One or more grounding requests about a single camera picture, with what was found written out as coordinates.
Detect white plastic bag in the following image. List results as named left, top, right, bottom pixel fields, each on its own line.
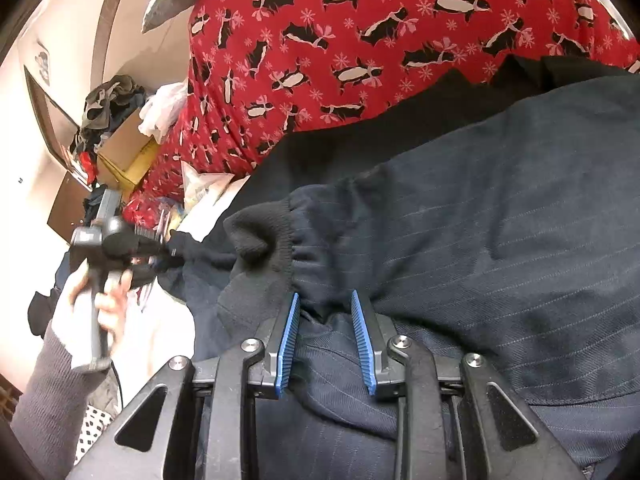
left=137, top=81, right=190, bottom=143

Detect red penguin print blanket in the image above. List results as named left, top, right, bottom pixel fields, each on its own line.
left=122, top=0, right=640, bottom=233

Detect person's left hand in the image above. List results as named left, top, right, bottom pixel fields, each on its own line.
left=50, top=260, right=136, bottom=361

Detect white bed sheet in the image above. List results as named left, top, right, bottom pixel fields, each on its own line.
left=107, top=180, right=251, bottom=411

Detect cardboard box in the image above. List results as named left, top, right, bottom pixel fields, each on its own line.
left=95, top=107, right=163, bottom=196

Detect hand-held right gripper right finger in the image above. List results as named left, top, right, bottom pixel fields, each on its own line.
left=350, top=289, right=587, bottom=480

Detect navy pinstriped garment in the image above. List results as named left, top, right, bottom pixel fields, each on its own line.
left=160, top=55, right=640, bottom=480

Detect brown wooden board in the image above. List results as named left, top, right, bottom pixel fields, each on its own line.
left=46, top=171, right=96, bottom=242

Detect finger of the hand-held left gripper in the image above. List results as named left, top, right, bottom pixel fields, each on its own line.
left=142, top=237, right=187, bottom=267
left=129, top=265, right=168, bottom=291

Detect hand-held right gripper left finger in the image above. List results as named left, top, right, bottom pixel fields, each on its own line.
left=65, top=292, right=302, bottom=480

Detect pile of dark clothes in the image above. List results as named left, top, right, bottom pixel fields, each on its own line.
left=69, top=74, right=148, bottom=161

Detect white black dotted cloth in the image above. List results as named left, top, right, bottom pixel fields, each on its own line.
left=72, top=405, right=117, bottom=467

